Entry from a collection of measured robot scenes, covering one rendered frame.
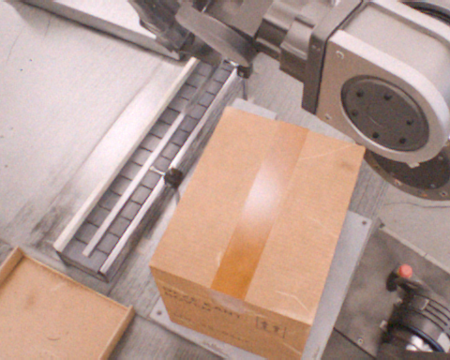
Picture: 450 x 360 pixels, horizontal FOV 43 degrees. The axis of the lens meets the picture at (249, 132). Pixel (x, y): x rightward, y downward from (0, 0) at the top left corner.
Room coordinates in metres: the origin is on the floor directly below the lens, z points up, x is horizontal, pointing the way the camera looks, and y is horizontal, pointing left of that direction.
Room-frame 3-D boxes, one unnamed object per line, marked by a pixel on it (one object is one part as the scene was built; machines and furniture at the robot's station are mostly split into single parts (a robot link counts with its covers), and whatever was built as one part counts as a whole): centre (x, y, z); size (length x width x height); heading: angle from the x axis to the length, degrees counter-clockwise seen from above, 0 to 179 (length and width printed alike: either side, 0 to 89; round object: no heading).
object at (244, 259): (0.40, -0.02, 0.99); 0.30 x 0.24 x 0.27; 160
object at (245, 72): (0.81, 0.03, 0.91); 0.07 x 0.03 x 0.16; 64
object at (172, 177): (0.54, 0.16, 0.91); 0.07 x 0.03 x 0.16; 64
